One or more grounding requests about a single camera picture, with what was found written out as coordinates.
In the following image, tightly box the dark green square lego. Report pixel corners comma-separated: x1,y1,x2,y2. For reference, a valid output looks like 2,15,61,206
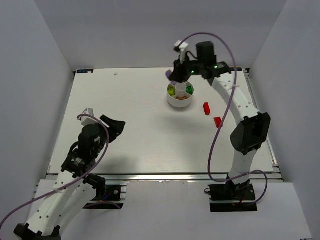
186,85,194,92

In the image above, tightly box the lime green sloped lego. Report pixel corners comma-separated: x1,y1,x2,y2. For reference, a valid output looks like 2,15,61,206
167,85,175,94

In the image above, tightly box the red curved lego brick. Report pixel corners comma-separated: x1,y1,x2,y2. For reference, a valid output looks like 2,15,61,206
213,117,223,129

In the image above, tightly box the purple curved printed lego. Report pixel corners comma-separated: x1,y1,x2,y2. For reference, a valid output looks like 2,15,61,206
165,70,172,79

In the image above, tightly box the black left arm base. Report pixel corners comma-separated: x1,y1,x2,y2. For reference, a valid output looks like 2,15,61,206
83,174,127,210

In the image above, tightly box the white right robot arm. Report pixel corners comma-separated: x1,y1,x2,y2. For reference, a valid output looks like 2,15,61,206
167,40,271,186

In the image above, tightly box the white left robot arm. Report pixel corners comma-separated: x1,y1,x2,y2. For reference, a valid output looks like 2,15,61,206
13,113,126,240

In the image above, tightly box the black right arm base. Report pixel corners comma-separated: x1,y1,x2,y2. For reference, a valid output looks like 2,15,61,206
204,181,258,213

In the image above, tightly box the white round divided container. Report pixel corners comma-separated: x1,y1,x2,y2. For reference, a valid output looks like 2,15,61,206
166,81,195,109

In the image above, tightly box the red long lego brick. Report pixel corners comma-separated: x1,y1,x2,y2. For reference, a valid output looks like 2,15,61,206
203,102,211,116

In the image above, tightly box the blue label sticker left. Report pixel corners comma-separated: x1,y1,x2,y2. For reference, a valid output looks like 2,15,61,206
76,69,94,74

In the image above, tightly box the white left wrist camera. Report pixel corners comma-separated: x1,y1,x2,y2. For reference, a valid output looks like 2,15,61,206
77,107,98,127

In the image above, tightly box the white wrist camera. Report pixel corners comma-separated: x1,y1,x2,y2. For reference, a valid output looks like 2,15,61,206
174,40,189,64
77,107,98,127

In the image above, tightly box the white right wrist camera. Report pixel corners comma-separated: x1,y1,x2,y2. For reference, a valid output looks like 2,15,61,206
174,40,189,64

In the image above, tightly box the aluminium table front rail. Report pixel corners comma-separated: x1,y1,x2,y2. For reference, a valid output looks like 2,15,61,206
46,172,231,183

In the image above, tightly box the aluminium table rail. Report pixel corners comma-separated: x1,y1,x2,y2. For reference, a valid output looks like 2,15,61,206
46,172,231,183
243,68,284,182

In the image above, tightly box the aluminium table right rail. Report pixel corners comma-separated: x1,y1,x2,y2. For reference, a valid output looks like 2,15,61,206
243,68,284,182

